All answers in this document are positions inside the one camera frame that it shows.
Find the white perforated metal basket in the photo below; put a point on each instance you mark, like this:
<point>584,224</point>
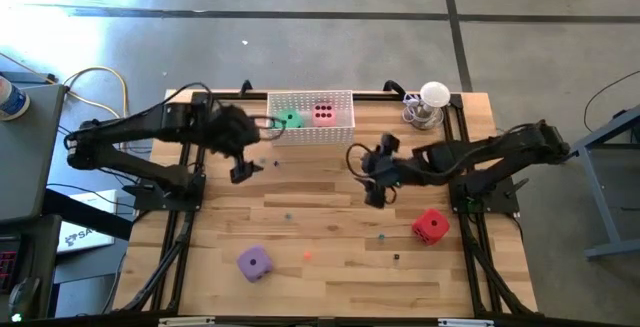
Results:
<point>300,137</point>

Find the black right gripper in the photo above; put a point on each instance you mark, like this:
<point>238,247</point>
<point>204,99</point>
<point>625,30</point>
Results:
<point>387,172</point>

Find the silver aluminium strut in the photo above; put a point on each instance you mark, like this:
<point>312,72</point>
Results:
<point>465,322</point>
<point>187,322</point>

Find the white mushroom-shaped lamp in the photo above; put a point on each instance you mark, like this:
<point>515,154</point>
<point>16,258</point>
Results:
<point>434,94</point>

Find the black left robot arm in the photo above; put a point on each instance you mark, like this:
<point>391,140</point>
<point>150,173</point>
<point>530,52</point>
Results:
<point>125,127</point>

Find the large red foam die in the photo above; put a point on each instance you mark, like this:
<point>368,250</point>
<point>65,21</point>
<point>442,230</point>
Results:
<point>431,226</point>

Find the red backlit keyboard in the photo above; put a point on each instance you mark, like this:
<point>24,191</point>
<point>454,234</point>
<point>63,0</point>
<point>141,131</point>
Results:
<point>7,267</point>

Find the blue-grey metal table frame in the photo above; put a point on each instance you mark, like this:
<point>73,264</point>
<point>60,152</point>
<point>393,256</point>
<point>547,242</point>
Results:
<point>590,138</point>

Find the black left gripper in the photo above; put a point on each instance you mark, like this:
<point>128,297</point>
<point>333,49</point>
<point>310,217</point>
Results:
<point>230,129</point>

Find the large green foam die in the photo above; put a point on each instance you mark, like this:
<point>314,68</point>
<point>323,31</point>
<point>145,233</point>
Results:
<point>291,119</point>

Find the large pink foam die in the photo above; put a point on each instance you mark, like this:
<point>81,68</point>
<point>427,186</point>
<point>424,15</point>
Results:
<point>324,114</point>

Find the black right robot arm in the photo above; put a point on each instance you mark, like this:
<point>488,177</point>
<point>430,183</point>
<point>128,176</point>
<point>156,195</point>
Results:
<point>500,149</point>

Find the grey side desk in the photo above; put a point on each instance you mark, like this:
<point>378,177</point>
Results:
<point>25,167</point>

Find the black flat panel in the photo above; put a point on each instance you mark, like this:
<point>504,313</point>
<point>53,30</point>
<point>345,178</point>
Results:
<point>75,209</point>

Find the black computer mouse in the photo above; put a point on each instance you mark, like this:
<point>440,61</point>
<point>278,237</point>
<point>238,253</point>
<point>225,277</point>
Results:
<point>22,294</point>

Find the white printed box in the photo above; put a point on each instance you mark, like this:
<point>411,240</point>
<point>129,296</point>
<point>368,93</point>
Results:
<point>85,227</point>

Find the black aluminium table frame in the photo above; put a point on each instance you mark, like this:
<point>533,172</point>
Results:
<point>175,247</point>

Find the large purple foam die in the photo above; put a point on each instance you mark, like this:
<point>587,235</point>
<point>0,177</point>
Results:
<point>255,263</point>

